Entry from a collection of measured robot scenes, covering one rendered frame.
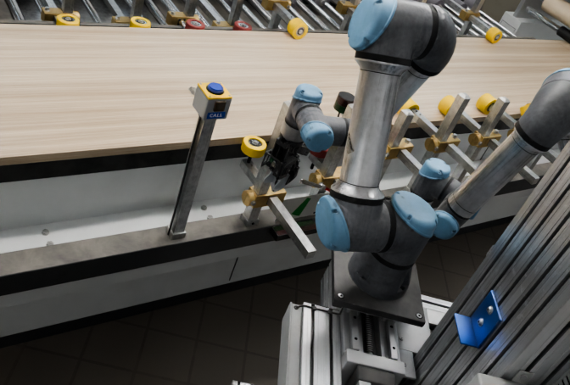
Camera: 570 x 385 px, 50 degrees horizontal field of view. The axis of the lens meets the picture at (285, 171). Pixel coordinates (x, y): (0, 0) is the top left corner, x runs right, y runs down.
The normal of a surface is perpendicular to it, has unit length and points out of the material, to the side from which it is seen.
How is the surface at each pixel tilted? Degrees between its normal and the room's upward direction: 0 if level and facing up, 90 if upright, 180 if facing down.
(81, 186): 90
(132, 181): 90
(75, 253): 0
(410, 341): 0
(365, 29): 84
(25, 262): 0
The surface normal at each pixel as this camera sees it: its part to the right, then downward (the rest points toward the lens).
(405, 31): 0.35, 0.24
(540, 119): -0.58, -0.13
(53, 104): 0.29, -0.76
